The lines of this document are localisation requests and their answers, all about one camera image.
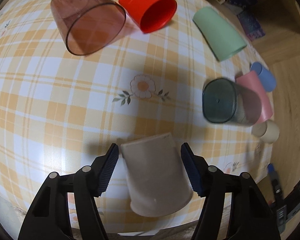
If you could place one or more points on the brown transparent cup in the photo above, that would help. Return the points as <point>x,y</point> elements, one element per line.
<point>87,26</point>

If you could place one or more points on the pink plastic cup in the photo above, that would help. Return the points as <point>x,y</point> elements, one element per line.
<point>252,82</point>

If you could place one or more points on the wooden shelf unit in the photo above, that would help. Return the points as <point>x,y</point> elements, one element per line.
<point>280,20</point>

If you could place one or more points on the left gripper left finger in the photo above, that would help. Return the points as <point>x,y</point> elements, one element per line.
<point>48,216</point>

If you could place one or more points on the white plastic cup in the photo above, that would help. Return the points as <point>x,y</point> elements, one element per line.
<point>156,178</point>

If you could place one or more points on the beige plastic cup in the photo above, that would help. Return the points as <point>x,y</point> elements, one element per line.
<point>267,131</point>

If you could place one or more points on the red plastic cup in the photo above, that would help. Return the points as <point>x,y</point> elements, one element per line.
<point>150,15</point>

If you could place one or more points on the yellow plaid tablecloth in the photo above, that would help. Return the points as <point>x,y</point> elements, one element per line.
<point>59,111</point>

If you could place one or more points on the green plastic cup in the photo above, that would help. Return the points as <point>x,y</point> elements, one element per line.
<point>223,39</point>

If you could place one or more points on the blue plastic cup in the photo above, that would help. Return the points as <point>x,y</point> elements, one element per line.
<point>265,76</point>

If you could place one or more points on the purple small box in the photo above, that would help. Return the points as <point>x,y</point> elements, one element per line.
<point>250,25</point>

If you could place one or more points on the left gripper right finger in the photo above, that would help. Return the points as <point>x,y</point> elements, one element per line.
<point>250,214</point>

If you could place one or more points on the teal transparent cup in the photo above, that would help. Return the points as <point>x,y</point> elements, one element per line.
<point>225,102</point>

